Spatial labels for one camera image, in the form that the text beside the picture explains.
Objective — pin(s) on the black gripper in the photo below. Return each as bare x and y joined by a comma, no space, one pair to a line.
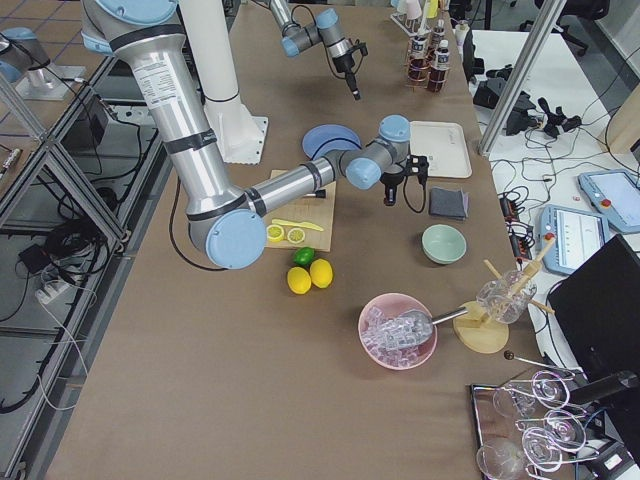
391,180
345,64

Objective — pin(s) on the blue plate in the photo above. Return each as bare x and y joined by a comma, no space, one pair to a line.
326,137

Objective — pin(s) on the grey folded cloth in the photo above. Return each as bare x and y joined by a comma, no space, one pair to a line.
447,203

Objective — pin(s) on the beige rectangular tray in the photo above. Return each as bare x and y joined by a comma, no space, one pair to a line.
444,146

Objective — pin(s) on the dark bottle middle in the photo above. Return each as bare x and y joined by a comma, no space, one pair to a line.
418,50

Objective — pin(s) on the dark bottle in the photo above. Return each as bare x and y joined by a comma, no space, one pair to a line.
418,50
440,62
438,33

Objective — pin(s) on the mint green bowl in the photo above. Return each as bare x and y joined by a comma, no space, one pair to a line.
443,244

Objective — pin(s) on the wooden cutting board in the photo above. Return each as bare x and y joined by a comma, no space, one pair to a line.
319,211

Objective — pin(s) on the yellow plastic knife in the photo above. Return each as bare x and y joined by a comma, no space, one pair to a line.
301,224

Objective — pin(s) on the pink cup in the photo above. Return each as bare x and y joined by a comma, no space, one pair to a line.
409,9

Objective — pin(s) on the dark bottle rear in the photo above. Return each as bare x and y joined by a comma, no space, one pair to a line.
440,62

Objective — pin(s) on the dark bottle front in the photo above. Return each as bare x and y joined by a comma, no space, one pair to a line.
438,33

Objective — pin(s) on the lemon slice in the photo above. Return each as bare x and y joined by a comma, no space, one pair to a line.
275,233
295,235

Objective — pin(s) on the yellow lemon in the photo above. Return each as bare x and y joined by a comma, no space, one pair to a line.
321,273
298,280

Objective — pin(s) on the green lime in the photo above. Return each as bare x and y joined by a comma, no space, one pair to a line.
304,256

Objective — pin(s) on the metal ice scoop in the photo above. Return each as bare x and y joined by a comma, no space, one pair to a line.
425,320

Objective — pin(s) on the black gripper stand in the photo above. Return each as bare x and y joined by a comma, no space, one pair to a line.
490,83

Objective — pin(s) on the pink bowl with ice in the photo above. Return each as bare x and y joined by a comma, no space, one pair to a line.
389,332

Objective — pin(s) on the glass mug on stand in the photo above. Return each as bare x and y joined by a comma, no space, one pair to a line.
496,299

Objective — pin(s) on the wooden cup tree stand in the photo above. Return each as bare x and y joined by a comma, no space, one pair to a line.
477,330

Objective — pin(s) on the teach pendant tablet front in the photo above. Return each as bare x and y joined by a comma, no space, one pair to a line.
570,237

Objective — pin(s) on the teach pendant tablet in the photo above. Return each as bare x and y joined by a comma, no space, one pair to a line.
615,195
570,237

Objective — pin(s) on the teach pendant tablet rear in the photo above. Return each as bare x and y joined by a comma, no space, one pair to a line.
615,195

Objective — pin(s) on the black laptop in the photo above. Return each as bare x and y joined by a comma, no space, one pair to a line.
597,309

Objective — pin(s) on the black handled knife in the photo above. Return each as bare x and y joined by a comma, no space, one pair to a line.
319,194

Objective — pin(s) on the copper wire bottle rack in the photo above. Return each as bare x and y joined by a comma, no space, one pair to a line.
418,79

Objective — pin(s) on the white wire cup rack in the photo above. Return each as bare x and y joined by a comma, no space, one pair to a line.
411,28

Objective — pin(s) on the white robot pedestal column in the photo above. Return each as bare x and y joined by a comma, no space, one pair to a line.
240,136

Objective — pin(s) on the aluminium frame post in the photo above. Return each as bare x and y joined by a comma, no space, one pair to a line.
542,26

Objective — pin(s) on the wire glass rack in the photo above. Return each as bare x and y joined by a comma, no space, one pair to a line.
536,428

